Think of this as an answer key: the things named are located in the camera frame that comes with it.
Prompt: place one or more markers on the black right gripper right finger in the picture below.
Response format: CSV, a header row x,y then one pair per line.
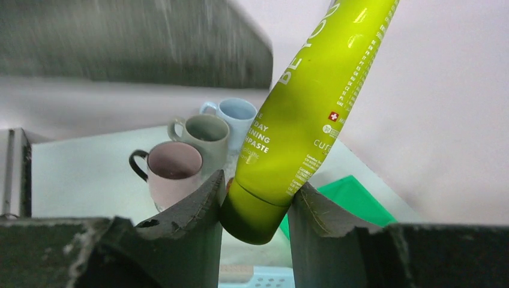
x,y
332,247

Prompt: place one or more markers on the pink ceramic mug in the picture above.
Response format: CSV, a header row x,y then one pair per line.
x,y
171,169

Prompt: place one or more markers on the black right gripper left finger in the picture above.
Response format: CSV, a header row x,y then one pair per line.
x,y
179,247

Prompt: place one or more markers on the grey ceramic mug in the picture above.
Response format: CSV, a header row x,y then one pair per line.
x,y
209,134

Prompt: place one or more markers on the light blue ceramic mug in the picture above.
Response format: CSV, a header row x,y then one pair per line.
x,y
237,113

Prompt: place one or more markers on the green bin with toothpaste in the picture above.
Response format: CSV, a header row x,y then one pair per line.
x,y
351,195

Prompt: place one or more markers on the light blue plastic basket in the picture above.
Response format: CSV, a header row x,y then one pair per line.
x,y
255,276

